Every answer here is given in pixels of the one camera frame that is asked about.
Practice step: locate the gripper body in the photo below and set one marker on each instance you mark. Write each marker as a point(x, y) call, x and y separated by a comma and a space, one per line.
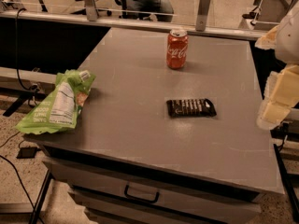
point(288, 41)

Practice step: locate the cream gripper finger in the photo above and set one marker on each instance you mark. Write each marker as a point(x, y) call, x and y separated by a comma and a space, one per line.
point(270, 84)
point(283, 99)

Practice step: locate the dark chocolate rxbar wrapper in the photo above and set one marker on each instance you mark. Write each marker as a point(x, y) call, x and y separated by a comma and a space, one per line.
point(194, 108)

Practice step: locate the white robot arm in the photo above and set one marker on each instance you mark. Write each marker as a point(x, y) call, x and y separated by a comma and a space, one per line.
point(287, 44)

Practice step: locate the green rice chip bag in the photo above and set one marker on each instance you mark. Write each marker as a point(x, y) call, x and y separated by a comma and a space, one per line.
point(59, 111)

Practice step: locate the red coca-cola can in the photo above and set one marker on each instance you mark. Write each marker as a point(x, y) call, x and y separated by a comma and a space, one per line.
point(177, 44)

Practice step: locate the seated person in jeans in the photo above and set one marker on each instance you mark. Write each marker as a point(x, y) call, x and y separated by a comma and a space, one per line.
point(162, 9)

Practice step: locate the grey drawer cabinet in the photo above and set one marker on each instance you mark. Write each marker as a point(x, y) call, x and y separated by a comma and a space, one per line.
point(208, 169)

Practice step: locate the grey metal railing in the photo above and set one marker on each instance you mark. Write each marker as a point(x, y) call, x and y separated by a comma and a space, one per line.
point(223, 19)

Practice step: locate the black power adapter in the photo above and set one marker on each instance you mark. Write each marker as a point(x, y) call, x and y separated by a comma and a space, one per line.
point(27, 152)

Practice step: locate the black drawer handle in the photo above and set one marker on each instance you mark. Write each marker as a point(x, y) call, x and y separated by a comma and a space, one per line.
point(140, 195)

